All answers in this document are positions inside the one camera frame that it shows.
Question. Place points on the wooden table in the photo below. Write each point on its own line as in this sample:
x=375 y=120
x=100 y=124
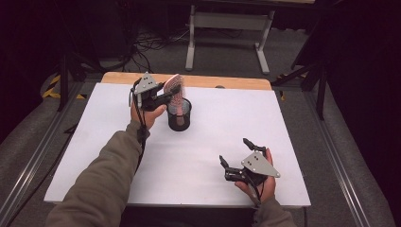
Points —
x=220 y=82

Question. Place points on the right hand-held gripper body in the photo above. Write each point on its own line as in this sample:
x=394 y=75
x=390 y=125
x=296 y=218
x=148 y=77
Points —
x=258 y=165

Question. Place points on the white board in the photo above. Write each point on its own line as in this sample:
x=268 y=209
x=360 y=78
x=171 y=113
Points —
x=195 y=148

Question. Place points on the grey metal table frame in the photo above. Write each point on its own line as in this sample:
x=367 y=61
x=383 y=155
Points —
x=227 y=21

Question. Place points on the person's left hand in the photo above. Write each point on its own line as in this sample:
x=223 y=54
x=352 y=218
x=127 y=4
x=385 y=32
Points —
x=148 y=118

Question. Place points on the black metal stand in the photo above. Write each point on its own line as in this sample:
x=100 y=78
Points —
x=64 y=78
x=320 y=85

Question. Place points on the yellow black hazard tape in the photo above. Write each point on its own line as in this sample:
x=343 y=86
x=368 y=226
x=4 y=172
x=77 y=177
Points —
x=52 y=90

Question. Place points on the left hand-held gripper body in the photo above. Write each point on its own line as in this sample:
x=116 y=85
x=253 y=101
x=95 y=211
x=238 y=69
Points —
x=145 y=86

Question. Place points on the person's lap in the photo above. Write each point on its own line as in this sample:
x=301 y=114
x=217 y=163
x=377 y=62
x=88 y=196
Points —
x=189 y=218

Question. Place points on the black mesh cup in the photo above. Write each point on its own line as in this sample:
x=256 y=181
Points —
x=179 y=123

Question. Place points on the pink hairbrush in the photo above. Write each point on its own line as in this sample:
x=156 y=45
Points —
x=176 y=82

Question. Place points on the aluminium floor rail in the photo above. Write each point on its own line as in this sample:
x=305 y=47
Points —
x=339 y=164
x=34 y=160

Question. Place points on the person's right hand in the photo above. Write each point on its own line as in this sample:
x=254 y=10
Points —
x=266 y=190

